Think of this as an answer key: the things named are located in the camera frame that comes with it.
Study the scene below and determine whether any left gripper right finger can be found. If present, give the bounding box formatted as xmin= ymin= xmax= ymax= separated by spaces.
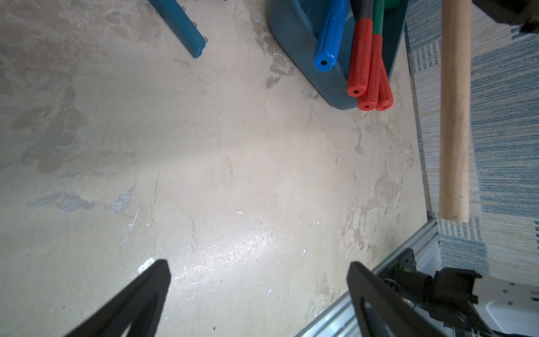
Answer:
xmin=347 ymin=262 xmax=443 ymax=336

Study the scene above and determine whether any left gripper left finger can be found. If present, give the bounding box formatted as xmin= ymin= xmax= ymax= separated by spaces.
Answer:
xmin=67 ymin=259 xmax=171 ymax=336

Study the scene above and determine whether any wooden handled hoe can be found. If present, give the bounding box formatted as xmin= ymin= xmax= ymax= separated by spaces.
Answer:
xmin=439 ymin=1 xmax=472 ymax=223

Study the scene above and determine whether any dark hoe with red grip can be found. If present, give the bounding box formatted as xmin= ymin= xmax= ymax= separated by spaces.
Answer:
xmin=347 ymin=0 xmax=374 ymax=97

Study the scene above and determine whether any chrome hoe with blue grip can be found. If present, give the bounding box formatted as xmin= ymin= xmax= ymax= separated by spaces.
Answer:
xmin=313 ymin=0 xmax=348 ymax=72

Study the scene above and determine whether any teal plastic storage box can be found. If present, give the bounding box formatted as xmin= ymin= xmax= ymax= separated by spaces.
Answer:
xmin=268 ymin=1 xmax=409 ymax=112

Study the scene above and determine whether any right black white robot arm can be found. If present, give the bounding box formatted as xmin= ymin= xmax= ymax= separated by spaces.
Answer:
xmin=400 ymin=1 xmax=538 ymax=336

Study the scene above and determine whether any teal hole punch tool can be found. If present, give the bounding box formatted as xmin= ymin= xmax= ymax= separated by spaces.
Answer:
xmin=150 ymin=0 xmax=206 ymax=58

